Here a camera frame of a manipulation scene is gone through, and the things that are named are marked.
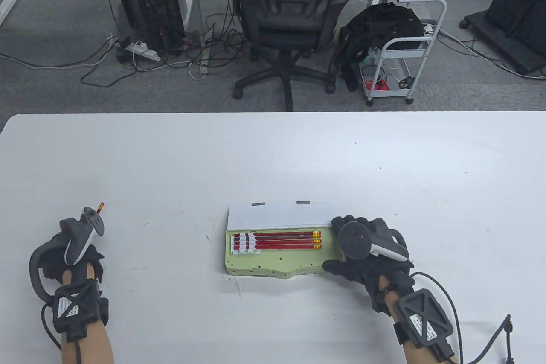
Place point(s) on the person's left hand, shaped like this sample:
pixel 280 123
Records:
pixel 55 261

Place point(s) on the person's left forearm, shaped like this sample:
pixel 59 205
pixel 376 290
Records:
pixel 91 342

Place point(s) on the person's right hand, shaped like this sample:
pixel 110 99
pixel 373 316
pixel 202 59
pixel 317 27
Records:
pixel 379 274

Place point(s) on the red container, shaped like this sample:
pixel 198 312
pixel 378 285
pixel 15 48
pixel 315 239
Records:
pixel 379 84

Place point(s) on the grey motion controller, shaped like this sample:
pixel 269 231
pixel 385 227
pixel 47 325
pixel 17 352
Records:
pixel 76 244
pixel 354 240

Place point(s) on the white table foot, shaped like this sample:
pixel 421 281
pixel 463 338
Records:
pixel 7 5

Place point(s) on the black backpack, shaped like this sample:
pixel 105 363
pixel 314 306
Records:
pixel 384 22

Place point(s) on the black mesh office chair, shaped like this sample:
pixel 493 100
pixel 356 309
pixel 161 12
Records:
pixel 290 18

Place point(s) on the white rolling cart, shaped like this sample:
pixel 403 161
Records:
pixel 405 53

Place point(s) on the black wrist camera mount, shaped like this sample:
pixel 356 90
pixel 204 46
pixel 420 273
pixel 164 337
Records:
pixel 422 317
pixel 72 304

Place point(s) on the white power strip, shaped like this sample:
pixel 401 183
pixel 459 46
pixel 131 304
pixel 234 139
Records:
pixel 145 51

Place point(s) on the black wheeled stand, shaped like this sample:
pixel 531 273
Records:
pixel 512 5

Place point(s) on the green panda pencil case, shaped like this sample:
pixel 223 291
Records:
pixel 277 261

